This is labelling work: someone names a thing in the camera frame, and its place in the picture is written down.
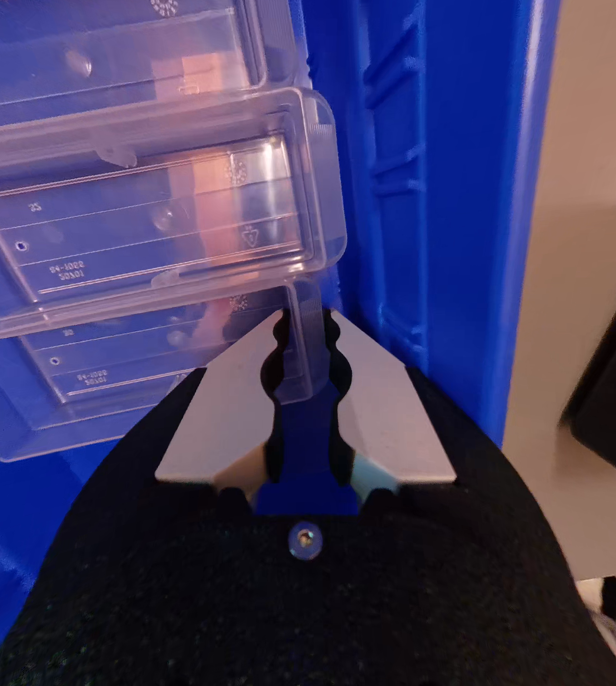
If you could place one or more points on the clear plastic drawer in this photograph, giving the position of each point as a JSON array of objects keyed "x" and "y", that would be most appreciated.
[
  {"x": 99, "y": 53},
  {"x": 126, "y": 375},
  {"x": 126, "y": 225}
]

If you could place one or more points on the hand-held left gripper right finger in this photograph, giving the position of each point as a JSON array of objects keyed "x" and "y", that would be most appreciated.
[{"x": 394, "y": 429}]

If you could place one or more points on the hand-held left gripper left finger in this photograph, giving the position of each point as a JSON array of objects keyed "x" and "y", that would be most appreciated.
[{"x": 217, "y": 429}]

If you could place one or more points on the blue storage bin white label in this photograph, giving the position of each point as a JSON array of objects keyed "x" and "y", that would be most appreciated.
[{"x": 447, "y": 214}]

